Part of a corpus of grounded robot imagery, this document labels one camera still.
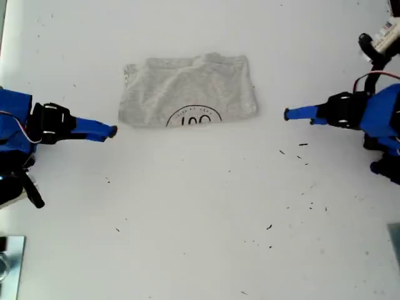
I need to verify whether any grey t-shirt with brown sleeves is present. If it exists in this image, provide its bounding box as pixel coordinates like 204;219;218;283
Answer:
117;52;259;128

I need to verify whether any red white servo wire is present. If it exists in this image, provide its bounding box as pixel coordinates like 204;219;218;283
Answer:
0;111;41;144
352;71;400;93

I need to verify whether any black camera stalk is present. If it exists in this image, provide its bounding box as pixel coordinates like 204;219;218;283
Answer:
364;61;390;94

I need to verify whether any white and black camera box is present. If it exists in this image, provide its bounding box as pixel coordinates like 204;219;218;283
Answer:
357;20;400;65

